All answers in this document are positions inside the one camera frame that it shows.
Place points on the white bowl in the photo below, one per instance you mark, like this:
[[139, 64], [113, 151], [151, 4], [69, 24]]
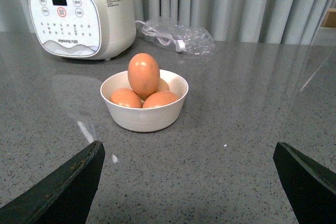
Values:
[[144, 120]]

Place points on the cardboard box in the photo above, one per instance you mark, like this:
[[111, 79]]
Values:
[[330, 18]]

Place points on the white blender machine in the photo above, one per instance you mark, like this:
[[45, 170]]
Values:
[[84, 29]]

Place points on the brown egg left in bowl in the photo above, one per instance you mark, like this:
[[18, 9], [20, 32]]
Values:
[[126, 97]]

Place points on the clear plastic bag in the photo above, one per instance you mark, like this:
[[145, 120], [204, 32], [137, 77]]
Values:
[[170, 35]]

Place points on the brown egg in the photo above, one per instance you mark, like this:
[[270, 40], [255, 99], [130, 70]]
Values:
[[159, 99], [143, 75], [126, 97]]

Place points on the pale egg back in bowl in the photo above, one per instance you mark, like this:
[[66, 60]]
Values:
[[163, 86]]

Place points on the brown egg top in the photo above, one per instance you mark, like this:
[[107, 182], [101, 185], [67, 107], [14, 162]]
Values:
[[143, 75]]

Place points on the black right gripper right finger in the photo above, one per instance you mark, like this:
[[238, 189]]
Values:
[[309, 186]]

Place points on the brown egg right in bowl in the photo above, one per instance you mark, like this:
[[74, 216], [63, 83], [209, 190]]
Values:
[[159, 99]]

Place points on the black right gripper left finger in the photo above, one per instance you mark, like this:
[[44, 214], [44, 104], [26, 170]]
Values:
[[65, 195]]

